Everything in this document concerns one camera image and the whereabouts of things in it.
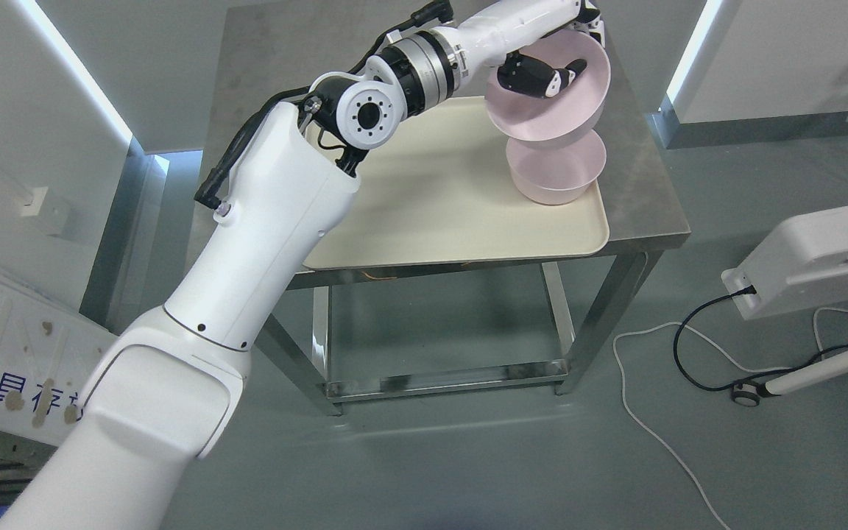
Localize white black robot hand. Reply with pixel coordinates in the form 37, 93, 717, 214
441, 1, 603, 99

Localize pink bowl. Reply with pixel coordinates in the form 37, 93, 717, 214
505, 130, 608, 205
485, 29, 612, 149

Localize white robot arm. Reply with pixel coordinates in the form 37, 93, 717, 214
0, 16, 505, 529

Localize beige plastic tray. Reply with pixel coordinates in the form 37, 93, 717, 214
304, 96, 610, 271

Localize stainless steel table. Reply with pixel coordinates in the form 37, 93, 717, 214
255, 41, 692, 416

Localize white machine with warning label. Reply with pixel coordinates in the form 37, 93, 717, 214
721, 206, 848, 321

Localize white stand leg with caster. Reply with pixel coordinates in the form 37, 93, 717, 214
729, 351, 848, 407

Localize white sign board blue letters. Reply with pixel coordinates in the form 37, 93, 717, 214
0, 274, 115, 445

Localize black power cable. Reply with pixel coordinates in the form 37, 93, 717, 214
673, 287, 848, 392

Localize white floor cable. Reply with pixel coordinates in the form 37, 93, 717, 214
612, 322, 763, 530

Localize white wall socket left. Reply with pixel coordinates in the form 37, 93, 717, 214
19, 187, 73, 237

